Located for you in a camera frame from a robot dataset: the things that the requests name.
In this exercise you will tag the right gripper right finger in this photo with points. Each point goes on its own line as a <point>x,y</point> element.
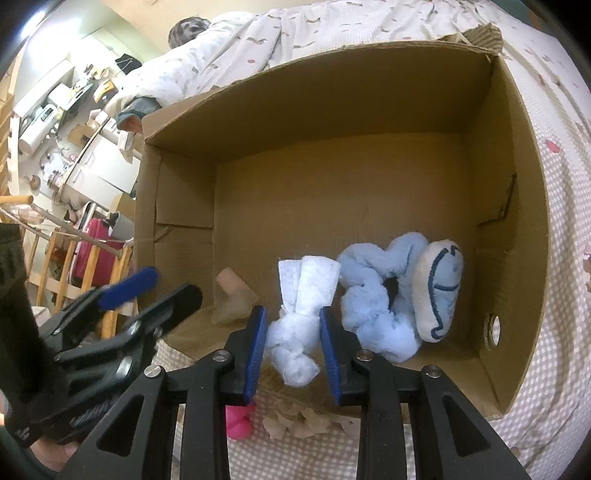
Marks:
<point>451,439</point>

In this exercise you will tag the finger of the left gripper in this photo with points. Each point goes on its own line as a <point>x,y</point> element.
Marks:
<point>140,337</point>
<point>88,309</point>

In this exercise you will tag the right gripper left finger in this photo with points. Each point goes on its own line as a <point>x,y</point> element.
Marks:
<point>134,440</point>

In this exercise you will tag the pink plush toy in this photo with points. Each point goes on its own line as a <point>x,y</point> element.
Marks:
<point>238,424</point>

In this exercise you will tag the white knotted cloth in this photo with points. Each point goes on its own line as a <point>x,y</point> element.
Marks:
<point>306,286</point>

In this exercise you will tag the light blue plush toy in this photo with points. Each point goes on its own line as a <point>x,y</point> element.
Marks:
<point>400,297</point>

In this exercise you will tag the person's left hand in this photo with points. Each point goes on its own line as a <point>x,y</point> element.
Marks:
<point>42,460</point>

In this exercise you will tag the brown cardboard tube piece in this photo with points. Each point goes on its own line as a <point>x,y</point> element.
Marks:
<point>237,306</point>

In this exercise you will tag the yellow wooden chair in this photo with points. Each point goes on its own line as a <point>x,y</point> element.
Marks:
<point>63,266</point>

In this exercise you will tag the white kitchen cabinet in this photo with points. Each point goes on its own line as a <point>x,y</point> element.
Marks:
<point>101,172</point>

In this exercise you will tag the white kitchen appliance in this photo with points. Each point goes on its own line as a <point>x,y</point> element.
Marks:
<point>39,128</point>

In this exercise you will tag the white folded duvet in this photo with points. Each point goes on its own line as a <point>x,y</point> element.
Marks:
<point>173,76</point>

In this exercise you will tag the hanging dark garment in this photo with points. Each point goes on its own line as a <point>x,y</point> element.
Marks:
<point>127,63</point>

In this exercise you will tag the dog print bed cover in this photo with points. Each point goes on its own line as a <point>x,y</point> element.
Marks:
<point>550,416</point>

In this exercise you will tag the striped knit hat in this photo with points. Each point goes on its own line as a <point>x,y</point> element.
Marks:
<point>186,30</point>

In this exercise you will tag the open cardboard box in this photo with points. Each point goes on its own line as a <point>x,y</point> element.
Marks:
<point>361,144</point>

